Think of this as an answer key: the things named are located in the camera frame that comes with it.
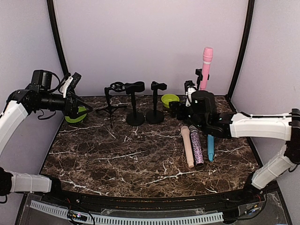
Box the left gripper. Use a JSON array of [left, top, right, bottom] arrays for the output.
[[35, 90, 92, 119]]

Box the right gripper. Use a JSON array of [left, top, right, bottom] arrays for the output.
[[169, 100, 207, 131]]

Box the beige microphone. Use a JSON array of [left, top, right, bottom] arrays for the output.
[[180, 126, 194, 168]]

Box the blue microphone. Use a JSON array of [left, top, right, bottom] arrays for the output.
[[207, 135, 214, 162]]

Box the black round-base stand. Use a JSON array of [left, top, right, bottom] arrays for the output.
[[195, 68, 210, 90], [125, 81, 145, 126], [146, 81, 167, 124]]

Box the black tripod mic stand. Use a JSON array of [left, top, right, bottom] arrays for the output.
[[96, 81, 128, 128]]

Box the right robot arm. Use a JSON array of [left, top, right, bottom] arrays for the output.
[[169, 90, 300, 203]]

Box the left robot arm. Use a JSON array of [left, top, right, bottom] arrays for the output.
[[0, 69, 93, 204]]

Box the pink microphone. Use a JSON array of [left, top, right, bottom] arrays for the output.
[[200, 47, 213, 90]]

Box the green plate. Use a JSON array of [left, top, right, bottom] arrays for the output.
[[65, 106, 87, 123]]

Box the green bowl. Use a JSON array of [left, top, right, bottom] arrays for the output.
[[161, 94, 180, 108]]

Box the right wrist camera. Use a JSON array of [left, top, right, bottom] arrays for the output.
[[184, 80, 198, 107]]

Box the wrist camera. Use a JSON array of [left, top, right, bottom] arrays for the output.
[[184, 80, 198, 107], [59, 72, 82, 98]]

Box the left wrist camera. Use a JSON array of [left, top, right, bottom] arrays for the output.
[[59, 72, 82, 98]]

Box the white cable duct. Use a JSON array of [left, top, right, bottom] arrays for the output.
[[30, 200, 224, 225]]

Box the black frame post left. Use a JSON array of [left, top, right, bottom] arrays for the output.
[[46, 0, 69, 75]]

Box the black frame post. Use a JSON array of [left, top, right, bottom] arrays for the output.
[[46, 0, 69, 75], [226, 0, 255, 101]]

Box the black frame post right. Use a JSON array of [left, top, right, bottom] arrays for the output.
[[226, 0, 255, 101]]

